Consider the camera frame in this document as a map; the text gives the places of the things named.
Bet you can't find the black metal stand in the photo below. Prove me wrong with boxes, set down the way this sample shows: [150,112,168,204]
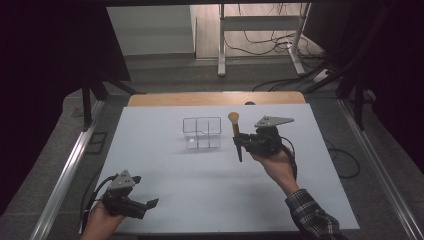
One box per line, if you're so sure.
[81,71,146,132]
[302,3,394,131]

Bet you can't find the black looped floor cable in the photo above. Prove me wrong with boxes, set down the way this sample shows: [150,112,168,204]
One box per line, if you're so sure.
[323,138,362,179]

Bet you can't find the person's right hand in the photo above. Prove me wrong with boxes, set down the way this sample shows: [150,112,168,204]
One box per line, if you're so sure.
[249,148,300,197]

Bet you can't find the person's left hand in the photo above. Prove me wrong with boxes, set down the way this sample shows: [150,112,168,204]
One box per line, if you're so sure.
[80,201,126,240]

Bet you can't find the tangle of black floor cables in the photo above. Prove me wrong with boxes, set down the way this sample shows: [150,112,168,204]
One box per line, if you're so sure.
[223,3,334,93]

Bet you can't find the white power strip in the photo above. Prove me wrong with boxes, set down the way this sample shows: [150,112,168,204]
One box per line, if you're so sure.
[313,68,332,84]

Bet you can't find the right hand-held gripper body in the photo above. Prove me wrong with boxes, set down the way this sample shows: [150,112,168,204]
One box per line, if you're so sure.
[246,115,295,157]

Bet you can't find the white metal desk frame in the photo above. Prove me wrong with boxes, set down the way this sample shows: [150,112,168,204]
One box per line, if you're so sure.
[217,3,313,78]

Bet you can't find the left hand-held gripper black cable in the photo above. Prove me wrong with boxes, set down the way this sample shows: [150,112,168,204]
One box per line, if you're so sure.
[79,173,120,233]

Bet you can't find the aluminium rail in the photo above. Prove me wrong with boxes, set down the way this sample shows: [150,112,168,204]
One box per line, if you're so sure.
[37,99,106,240]
[337,98,424,240]

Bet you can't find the clear acrylic organizer box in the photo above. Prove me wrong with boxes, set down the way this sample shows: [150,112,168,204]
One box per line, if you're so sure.
[182,116,223,150]

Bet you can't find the right hand-held gripper black cable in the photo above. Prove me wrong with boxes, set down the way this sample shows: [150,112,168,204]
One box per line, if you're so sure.
[279,135,299,182]

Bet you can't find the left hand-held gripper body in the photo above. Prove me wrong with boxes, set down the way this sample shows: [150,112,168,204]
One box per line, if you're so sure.
[101,169,148,220]

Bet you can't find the white table mat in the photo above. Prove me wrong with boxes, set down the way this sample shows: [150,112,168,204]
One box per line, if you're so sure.
[96,103,361,234]

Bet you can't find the makeup brush with black handle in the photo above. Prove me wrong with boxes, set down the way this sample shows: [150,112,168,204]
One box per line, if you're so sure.
[227,111,244,163]

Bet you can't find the black floor socket frame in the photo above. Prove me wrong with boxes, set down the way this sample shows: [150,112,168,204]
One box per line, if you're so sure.
[84,131,109,155]

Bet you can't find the hand-held gripper black cable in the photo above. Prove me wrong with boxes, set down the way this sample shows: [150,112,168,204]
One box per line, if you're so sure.
[279,135,299,182]
[79,173,120,233]

